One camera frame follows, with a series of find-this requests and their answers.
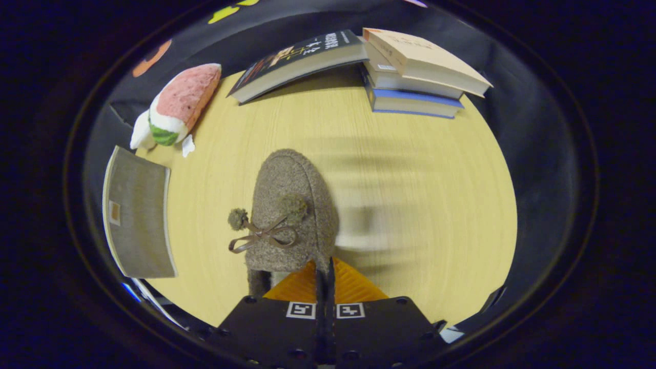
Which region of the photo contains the beige cover book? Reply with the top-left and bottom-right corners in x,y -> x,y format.
362,28 -> 494,98

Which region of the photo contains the black cover book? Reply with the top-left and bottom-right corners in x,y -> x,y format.
227,30 -> 368,105

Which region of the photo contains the white plush toy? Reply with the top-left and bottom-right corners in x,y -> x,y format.
130,110 -> 157,150

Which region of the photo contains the black backdrop cloth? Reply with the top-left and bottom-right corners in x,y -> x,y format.
85,0 -> 570,334

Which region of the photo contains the white cover book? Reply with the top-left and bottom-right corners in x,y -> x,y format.
365,44 -> 465,99

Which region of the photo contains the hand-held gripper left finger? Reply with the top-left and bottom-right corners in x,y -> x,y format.
215,260 -> 327,366

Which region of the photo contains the watermelon slice plush toy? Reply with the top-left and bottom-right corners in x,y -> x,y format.
149,63 -> 222,157

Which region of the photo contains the brown fuzzy shoe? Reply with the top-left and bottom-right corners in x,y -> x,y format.
228,149 -> 340,298

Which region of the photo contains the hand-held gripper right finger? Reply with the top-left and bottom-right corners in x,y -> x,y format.
328,257 -> 447,366

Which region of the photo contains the blue cover book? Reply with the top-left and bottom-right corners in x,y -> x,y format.
360,64 -> 465,119

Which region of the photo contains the grey fabric storage box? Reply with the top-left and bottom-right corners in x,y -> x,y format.
102,146 -> 178,279

